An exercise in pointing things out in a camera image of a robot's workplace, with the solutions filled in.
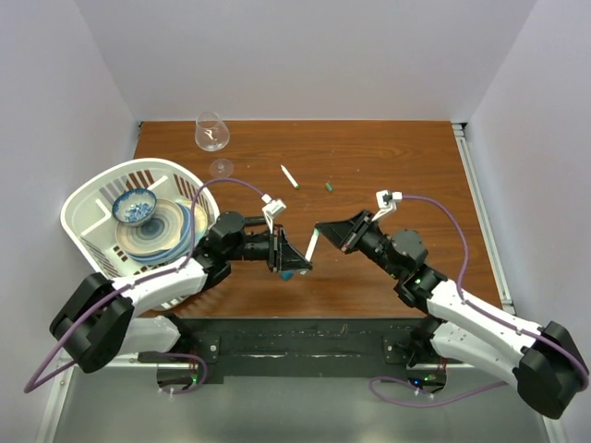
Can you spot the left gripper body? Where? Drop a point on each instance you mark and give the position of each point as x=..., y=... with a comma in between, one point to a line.
x=273, y=248

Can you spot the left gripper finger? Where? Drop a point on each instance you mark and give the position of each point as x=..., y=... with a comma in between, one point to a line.
x=287, y=253
x=294, y=264

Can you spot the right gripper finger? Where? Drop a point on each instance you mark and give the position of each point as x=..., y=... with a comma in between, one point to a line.
x=350, y=225
x=342, y=239

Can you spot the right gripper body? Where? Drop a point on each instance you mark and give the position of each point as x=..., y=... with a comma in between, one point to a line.
x=355, y=244

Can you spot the white pen light green end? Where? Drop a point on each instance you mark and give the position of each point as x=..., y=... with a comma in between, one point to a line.
x=312, y=245

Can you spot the white pen dark green end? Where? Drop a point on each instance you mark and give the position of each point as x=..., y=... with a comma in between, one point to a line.
x=289, y=177

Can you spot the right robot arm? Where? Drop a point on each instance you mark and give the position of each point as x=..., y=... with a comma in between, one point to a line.
x=542, y=363

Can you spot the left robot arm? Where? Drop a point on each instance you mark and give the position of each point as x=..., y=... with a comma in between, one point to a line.
x=104, y=318

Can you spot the stacked plates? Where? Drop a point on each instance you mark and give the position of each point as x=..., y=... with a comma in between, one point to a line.
x=164, y=237

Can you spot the clear wine glass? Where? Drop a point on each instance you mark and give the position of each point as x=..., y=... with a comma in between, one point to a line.
x=212, y=135

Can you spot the blue patterned bowl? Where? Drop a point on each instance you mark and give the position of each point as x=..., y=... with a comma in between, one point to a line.
x=134, y=207

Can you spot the white plastic basket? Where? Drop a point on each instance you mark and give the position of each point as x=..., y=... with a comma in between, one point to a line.
x=87, y=214

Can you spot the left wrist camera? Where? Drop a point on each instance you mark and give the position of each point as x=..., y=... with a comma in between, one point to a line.
x=272, y=208

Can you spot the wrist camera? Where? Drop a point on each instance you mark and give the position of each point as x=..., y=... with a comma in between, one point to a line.
x=387, y=204
x=272, y=208

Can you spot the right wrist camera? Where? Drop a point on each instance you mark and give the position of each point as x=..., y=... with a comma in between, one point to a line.
x=387, y=204

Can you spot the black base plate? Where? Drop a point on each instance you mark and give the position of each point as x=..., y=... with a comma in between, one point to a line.
x=213, y=349

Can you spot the aluminium frame rail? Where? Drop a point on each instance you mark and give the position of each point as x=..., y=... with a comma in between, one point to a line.
x=483, y=219

